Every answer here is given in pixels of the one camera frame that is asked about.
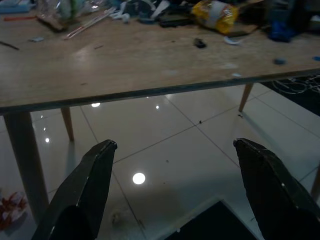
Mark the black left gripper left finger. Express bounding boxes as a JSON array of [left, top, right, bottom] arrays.
[[31, 139, 118, 240]]

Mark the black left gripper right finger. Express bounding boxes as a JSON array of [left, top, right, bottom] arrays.
[[232, 137, 320, 240]]

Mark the black floor mat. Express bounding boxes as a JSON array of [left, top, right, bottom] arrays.
[[164, 199, 259, 240]]

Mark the red white wrapper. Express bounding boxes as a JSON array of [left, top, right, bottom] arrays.
[[0, 191, 28, 230]]

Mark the black patterned rug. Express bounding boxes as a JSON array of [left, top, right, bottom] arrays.
[[259, 73, 320, 111]]

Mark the wooden table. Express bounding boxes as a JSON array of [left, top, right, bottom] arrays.
[[0, 0, 320, 225]]

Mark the white paper scrap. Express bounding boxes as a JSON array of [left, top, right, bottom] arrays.
[[223, 35, 245, 47]]

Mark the black pen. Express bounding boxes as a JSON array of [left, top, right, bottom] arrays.
[[0, 40, 21, 51]]

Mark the blue plastic object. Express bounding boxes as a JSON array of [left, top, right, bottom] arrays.
[[268, 19, 298, 43]]

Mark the small black object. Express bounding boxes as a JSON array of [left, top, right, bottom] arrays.
[[194, 37, 207, 49]]

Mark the clear plastic bag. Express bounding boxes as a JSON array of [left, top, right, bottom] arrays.
[[36, 0, 76, 33]]

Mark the red strip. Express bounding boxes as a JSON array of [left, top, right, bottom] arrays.
[[3, 15, 37, 22]]

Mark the yellow snack bag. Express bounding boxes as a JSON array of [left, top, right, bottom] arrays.
[[191, 0, 240, 35]]

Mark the black flat case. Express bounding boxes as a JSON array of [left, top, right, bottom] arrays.
[[159, 15, 194, 28]]

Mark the light blue box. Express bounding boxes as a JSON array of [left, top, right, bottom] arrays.
[[0, 0, 34, 14]]

